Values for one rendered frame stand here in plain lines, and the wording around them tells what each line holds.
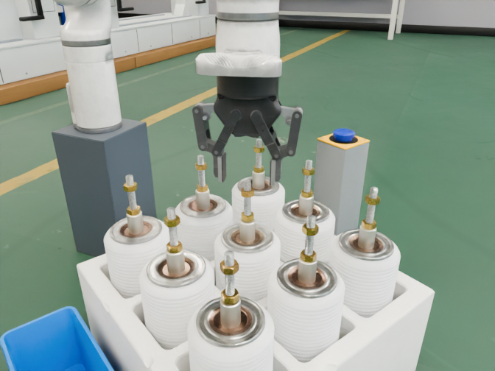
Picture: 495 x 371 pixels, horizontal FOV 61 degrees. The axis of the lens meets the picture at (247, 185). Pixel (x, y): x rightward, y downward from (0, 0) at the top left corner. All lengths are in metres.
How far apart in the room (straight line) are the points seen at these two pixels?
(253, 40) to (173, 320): 0.34
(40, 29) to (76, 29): 1.97
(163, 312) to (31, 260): 0.61
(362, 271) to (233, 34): 0.34
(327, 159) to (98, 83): 0.47
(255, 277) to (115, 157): 0.44
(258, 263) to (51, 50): 2.38
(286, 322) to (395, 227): 0.69
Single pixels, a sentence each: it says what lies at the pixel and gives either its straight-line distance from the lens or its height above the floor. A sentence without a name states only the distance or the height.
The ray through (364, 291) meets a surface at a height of 0.21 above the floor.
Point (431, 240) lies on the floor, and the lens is 1.16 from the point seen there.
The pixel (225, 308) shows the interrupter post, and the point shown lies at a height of 0.28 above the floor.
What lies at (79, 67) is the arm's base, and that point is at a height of 0.43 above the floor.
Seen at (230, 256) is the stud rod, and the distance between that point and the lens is 0.43.
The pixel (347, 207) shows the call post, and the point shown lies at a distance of 0.85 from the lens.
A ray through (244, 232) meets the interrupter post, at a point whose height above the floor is 0.27.
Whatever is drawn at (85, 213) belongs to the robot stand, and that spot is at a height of 0.12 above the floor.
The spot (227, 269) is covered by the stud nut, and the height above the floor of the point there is 0.33.
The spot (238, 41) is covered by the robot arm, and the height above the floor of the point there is 0.53.
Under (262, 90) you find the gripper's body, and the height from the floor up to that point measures 0.47.
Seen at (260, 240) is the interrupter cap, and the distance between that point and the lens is 0.61.
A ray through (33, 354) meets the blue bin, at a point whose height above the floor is 0.06.
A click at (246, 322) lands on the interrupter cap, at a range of 0.49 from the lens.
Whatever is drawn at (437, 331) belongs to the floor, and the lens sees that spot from 0.90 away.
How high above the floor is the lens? 0.59
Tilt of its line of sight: 26 degrees down
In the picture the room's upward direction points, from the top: straight up
